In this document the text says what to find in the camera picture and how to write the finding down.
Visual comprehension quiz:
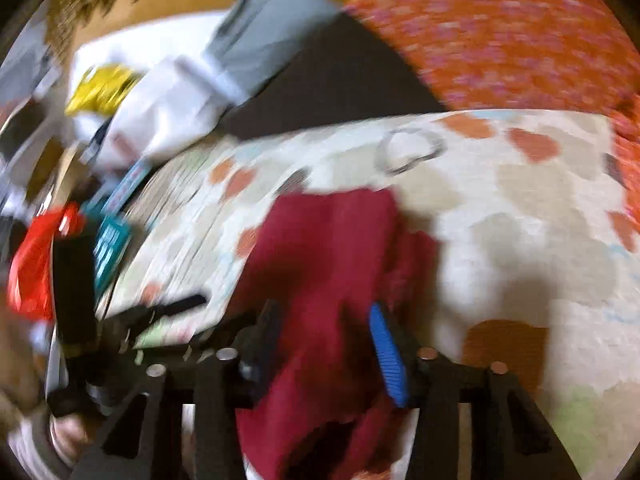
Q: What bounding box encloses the dark red garment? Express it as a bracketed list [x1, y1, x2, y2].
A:
[228, 188, 437, 479]

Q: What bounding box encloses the person's left hand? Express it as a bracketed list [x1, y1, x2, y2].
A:
[1, 304, 94, 465]

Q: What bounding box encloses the red plastic bag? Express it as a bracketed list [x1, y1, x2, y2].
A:
[6, 203, 86, 322]

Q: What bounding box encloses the teal patterned box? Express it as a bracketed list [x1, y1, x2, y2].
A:
[80, 159, 153, 299]

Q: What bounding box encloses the heart patterned white quilt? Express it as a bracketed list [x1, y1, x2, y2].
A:
[101, 110, 639, 479]

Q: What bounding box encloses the white plastic bag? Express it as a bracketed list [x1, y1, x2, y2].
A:
[68, 11, 227, 171]

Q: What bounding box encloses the yellow plastic bag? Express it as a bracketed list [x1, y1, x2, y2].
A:
[65, 63, 143, 116]

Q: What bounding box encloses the black cushion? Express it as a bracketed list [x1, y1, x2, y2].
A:
[221, 13, 447, 141]

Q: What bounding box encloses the grey fabric bag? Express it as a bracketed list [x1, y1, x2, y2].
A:
[206, 0, 340, 105]

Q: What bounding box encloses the orange floral bedsheet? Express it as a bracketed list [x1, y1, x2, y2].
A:
[346, 0, 639, 228]

